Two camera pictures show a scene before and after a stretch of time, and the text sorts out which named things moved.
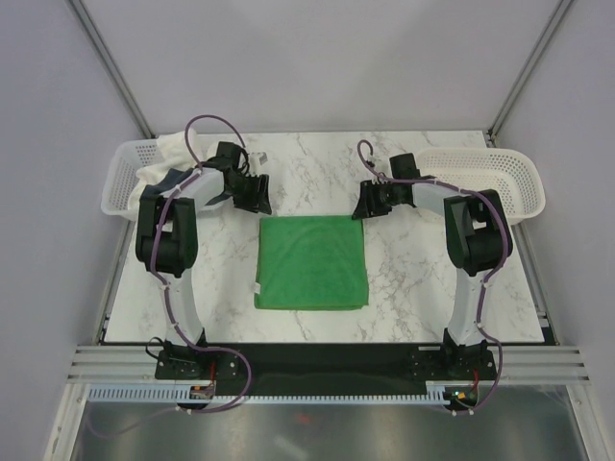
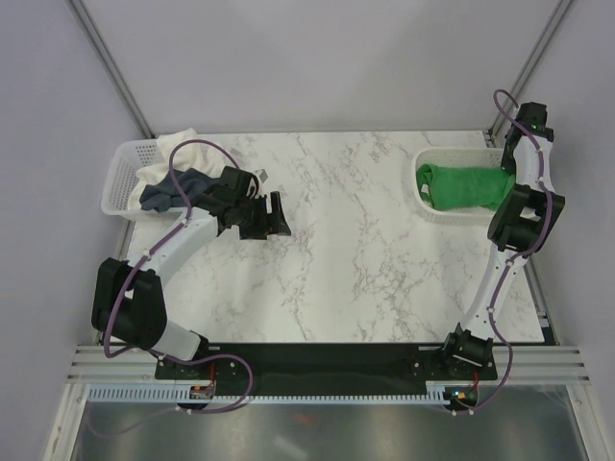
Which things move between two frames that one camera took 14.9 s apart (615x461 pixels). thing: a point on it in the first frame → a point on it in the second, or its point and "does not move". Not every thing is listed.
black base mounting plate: (329, 364) does not move
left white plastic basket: (125, 159) does not move
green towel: (310, 263) → (459, 188)
